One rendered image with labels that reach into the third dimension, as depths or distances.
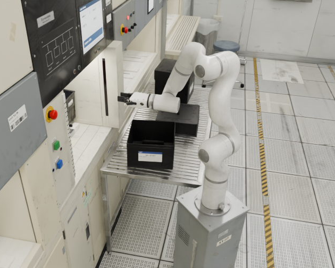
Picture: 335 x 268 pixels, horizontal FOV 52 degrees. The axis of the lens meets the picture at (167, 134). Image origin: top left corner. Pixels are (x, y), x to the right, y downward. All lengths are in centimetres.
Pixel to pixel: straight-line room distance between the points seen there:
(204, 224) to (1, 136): 104
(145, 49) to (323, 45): 358
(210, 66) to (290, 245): 177
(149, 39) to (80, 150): 174
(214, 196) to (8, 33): 116
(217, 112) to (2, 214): 99
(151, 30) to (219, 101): 205
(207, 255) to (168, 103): 81
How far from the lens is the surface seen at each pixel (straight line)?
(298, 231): 298
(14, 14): 123
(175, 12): 495
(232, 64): 152
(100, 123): 227
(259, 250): 275
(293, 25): 617
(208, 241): 183
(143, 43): 354
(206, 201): 182
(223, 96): 152
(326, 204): 331
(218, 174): 168
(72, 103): 218
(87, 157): 201
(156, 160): 203
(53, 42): 144
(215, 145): 157
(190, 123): 234
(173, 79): 169
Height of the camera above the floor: 205
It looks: 33 degrees down
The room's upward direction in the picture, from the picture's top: 3 degrees clockwise
